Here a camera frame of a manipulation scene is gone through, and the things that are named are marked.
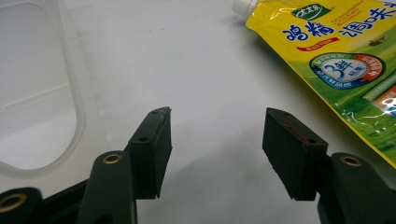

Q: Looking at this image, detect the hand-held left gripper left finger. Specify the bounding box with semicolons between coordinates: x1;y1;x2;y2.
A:
76;105;174;224

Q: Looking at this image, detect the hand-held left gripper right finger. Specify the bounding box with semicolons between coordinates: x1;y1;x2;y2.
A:
262;107;396;224

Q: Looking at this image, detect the yellow green spouted seasoning pouch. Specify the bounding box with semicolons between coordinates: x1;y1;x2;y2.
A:
231;0;396;170

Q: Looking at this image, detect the clear plastic storage box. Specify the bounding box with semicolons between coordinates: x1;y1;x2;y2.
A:
0;0;94;180

